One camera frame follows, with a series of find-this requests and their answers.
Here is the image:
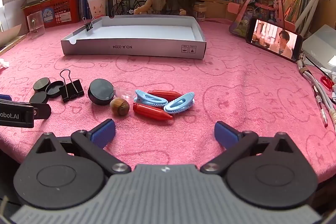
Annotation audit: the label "small glass jar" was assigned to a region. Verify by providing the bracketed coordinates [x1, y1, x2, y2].
[195, 2, 207, 21]

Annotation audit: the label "row of thin colourful books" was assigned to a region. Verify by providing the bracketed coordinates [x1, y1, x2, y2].
[280, 0, 316, 28]

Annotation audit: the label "small black round cap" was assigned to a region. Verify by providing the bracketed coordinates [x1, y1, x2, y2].
[33, 77, 51, 91]
[29, 91, 49, 104]
[46, 81, 65, 98]

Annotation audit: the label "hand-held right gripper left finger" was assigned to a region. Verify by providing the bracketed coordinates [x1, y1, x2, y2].
[29, 119, 132, 175]

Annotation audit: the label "red plastic crate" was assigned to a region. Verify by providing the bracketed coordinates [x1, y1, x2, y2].
[22, 0, 81, 29]

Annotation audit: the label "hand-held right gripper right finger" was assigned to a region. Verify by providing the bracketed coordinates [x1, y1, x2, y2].
[200, 121, 303, 176]

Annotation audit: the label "small black binder clip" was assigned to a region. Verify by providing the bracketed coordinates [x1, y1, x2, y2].
[82, 17, 96, 32]

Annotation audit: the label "large black round puck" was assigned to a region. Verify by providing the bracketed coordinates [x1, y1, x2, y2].
[88, 79, 116, 105]

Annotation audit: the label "clear acrylic stand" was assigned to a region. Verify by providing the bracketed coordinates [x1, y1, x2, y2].
[27, 10, 46, 39]

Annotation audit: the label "light blue hair clip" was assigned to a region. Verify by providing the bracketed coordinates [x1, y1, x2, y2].
[134, 89, 168, 107]
[164, 92, 196, 114]

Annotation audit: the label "pink triangular toy house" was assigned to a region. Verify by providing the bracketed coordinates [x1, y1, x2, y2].
[228, 0, 296, 37]

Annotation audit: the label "white paper cup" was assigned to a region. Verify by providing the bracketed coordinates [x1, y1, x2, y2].
[87, 0, 107, 19]

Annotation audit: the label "grey flat box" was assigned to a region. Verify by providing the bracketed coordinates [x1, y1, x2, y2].
[301, 24, 336, 73]

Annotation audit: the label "black smartphone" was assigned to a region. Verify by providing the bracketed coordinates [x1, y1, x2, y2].
[246, 17, 303, 63]

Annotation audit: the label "large black binder clip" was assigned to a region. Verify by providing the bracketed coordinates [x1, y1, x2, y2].
[59, 70, 85, 103]

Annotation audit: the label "pink rabbit print towel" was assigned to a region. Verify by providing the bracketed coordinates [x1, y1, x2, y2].
[0, 15, 336, 188]

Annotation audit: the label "red scissors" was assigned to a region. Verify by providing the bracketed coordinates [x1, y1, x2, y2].
[320, 76, 335, 90]

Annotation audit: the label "brown acorn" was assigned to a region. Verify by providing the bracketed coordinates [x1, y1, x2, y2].
[110, 98, 130, 116]

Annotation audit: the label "clear plastic cup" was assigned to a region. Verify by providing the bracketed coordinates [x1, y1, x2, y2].
[114, 87, 136, 103]

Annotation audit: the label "white cable bundle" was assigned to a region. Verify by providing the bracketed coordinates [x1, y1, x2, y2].
[297, 54, 336, 132]

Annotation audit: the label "brown cardboard sheet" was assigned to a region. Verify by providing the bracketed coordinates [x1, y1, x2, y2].
[309, 0, 336, 34]

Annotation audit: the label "white cardboard box tray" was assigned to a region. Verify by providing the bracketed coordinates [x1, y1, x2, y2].
[61, 16, 207, 59]

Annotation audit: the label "black miniature bicycle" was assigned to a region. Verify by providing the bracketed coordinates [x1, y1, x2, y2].
[110, 0, 148, 16]

